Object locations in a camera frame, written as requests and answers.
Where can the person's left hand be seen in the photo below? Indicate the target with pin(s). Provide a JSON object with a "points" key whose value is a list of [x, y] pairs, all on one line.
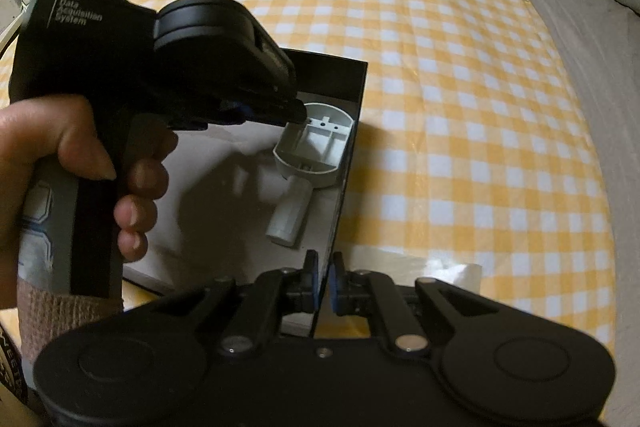
{"points": [[30, 147]]}

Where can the yellow checkered cloth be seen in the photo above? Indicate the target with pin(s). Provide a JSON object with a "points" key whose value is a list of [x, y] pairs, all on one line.
{"points": [[425, 72]]}

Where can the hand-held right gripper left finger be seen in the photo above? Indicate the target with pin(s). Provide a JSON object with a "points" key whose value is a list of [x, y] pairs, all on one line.
{"points": [[312, 282]]}

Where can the printed cardboard box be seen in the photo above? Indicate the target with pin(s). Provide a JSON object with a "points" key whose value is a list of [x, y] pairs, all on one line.
{"points": [[11, 357]]}

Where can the black storage box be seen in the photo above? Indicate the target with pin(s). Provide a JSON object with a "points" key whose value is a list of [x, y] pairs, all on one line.
{"points": [[352, 77]]}

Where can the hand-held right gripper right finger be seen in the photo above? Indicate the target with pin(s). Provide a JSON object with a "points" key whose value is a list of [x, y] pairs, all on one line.
{"points": [[336, 284]]}

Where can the white paper piece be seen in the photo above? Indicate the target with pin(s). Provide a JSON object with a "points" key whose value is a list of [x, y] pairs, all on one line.
{"points": [[457, 276]]}

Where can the white plastic cylinder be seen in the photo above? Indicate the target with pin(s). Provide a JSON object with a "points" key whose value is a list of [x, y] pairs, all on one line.
{"points": [[287, 217]]}

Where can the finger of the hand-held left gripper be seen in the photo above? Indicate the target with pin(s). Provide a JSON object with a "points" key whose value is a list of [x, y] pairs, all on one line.
{"points": [[280, 112], [192, 125]]}

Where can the white plastic housing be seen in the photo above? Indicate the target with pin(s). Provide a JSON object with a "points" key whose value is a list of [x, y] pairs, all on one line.
{"points": [[312, 147]]}

